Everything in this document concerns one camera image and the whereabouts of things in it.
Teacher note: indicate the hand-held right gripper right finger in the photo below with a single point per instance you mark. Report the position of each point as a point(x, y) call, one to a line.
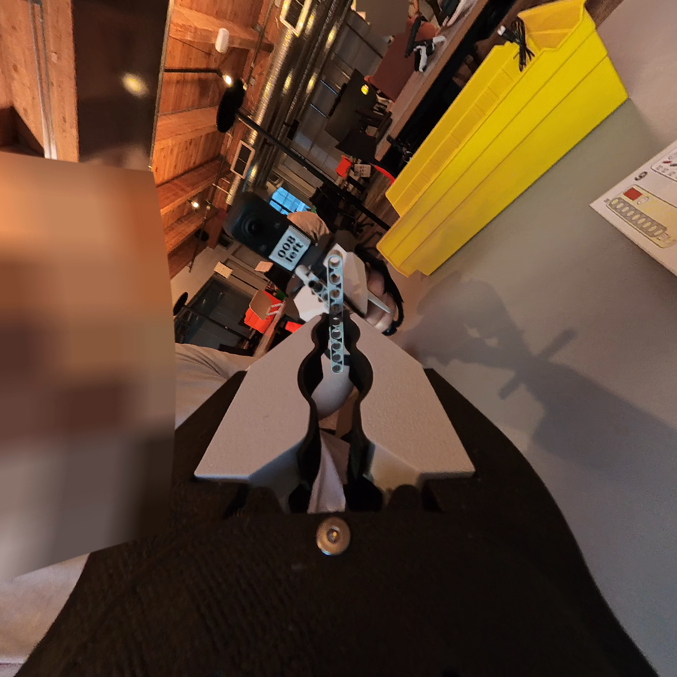
point(412, 423)

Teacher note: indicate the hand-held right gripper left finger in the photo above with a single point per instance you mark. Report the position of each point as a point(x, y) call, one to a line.
point(254, 423)

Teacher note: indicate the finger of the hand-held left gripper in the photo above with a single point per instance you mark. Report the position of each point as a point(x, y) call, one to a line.
point(355, 280)
point(309, 309)

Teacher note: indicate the dark grey toy connector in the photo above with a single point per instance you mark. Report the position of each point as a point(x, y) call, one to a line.
point(314, 280)

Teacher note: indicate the grey perforated toy beam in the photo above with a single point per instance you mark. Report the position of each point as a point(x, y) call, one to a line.
point(338, 328)

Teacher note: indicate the grey desk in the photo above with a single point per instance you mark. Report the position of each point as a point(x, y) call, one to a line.
point(555, 317)

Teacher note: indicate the wood-edged desk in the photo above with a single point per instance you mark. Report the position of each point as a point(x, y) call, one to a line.
point(449, 63)

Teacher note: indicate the person's left hand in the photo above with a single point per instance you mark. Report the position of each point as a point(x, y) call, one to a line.
point(378, 317)

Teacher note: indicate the yellow plastic bin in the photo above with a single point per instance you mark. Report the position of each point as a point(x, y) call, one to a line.
point(502, 148)

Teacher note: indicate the open instruction booklet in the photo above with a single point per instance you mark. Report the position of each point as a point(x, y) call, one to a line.
point(645, 222)

